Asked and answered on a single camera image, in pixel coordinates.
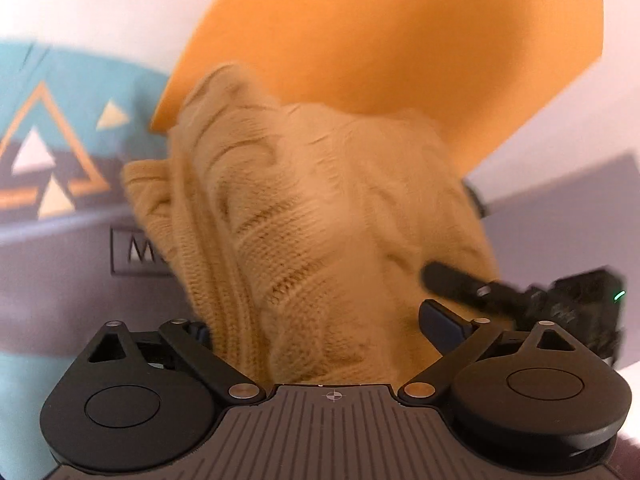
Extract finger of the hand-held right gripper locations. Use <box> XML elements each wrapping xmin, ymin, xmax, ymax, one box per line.
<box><xmin>421</xmin><ymin>261</ymin><xmax>535</xmax><ymax>322</ymax></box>
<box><xmin>462</xmin><ymin>180</ymin><xmax>490</xmax><ymax>221</ymax></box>

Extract patterned teal grey bed sheet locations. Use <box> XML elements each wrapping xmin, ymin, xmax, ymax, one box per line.
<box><xmin>0</xmin><ymin>40</ymin><xmax>640</xmax><ymax>480</ymax></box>

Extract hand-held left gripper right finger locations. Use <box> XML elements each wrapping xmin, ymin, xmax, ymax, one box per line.
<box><xmin>398</xmin><ymin>299</ymin><xmax>582</xmax><ymax>406</ymax></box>

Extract tan cable knit cardigan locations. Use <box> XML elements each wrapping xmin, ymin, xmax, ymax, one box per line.
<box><xmin>121</xmin><ymin>62</ymin><xmax>502</xmax><ymax>389</ymax></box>

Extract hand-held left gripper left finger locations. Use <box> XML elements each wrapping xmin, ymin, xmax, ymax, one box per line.
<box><xmin>87</xmin><ymin>318</ymin><xmax>267</xmax><ymax>405</ymax></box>

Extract orange board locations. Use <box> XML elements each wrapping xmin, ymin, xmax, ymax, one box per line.
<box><xmin>149</xmin><ymin>0</ymin><xmax>607</xmax><ymax>177</ymax></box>

